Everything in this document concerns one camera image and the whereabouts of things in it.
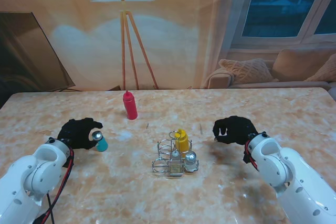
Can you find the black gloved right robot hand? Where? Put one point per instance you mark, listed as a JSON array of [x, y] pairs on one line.
[[236, 129]]

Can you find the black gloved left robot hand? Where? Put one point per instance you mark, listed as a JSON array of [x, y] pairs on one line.
[[77, 134]]

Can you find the teal shaker with silver cap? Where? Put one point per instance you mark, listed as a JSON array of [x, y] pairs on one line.
[[101, 142]]

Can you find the clear shaker with silver cap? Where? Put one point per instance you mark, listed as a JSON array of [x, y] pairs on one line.
[[191, 160]]

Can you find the yellow squeeze bottle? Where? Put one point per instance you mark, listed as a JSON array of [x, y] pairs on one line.
[[182, 144]]

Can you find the red squeeze bottle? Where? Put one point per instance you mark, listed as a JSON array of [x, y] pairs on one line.
[[130, 106]]

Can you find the clear square seasoning bottle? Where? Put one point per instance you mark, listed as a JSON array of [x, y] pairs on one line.
[[176, 163]]

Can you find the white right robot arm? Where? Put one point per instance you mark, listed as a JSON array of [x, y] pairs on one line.
[[294, 179]]

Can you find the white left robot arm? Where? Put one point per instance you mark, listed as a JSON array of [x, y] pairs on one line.
[[29, 179]]

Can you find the beige knit cushion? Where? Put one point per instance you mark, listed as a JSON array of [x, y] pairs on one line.
[[246, 70], [325, 72]]

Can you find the beige sofa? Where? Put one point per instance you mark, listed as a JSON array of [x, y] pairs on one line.
[[296, 66]]

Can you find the dark flat television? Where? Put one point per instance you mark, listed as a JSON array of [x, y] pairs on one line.
[[23, 56]]

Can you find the sheer beige curtain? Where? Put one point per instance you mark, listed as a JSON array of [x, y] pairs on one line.
[[215, 24]]

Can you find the white framed window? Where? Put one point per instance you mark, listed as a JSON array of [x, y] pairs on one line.
[[275, 6]]

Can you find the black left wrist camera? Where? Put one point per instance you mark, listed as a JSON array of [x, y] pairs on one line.
[[67, 162]]

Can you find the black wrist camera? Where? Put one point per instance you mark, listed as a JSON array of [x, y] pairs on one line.
[[246, 157], [67, 162]]

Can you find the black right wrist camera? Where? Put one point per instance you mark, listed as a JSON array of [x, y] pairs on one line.
[[246, 157]]

